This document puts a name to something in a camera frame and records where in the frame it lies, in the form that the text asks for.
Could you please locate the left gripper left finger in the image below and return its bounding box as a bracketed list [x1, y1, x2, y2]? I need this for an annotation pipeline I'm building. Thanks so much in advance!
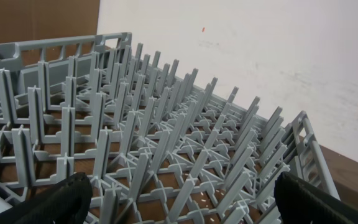
[0, 172, 93, 224]

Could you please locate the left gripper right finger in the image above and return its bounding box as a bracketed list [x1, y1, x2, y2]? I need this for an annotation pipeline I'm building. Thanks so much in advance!
[273, 172, 358, 224]

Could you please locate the grey dishwasher rack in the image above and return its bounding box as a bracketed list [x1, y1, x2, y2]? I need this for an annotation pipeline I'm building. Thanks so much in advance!
[0, 32, 338, 223]

